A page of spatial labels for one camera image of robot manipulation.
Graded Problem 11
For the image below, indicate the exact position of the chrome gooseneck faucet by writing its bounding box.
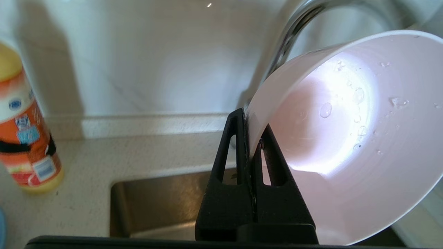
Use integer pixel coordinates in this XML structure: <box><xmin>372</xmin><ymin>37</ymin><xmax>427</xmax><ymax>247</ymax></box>
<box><xmin>239</xmin><ymin>0</ymin><xmax>409</xmax><ymax>108</ymax></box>

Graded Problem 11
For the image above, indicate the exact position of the orange dish soap bottle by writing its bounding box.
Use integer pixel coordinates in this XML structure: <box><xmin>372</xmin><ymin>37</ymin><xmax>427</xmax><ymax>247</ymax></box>
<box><xmin>0</xmin><ymin>41</ymin><xmax>64</xmax><ymax>192</ymax></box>

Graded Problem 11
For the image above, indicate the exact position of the stainless steel sink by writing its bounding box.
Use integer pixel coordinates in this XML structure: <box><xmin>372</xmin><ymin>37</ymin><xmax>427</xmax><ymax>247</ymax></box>
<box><xmin>110</xmin><ymin>168</ymin><xmax>443</xmax><ymax>249</ymax></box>

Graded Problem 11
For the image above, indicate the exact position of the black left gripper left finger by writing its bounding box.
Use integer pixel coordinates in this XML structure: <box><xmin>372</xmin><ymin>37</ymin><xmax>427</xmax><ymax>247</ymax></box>
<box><xmin>195</xmin><ymin>108</ymin><xmax>257</xmax><ymax>241</ymax></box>

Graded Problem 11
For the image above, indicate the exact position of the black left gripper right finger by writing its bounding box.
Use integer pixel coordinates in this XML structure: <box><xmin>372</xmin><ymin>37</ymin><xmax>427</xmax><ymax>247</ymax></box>
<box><xmin>248</xmin><ymin>124</ymin><xmax>319</xmax><ymax>242</ymax></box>

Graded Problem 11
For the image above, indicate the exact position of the pale pink bowl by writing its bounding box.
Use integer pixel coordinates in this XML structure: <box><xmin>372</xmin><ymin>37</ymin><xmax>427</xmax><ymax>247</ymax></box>
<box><xmin>244</xmin><ymin>30</ymin><xmax>443</xmax><ymax>246</ymax></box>

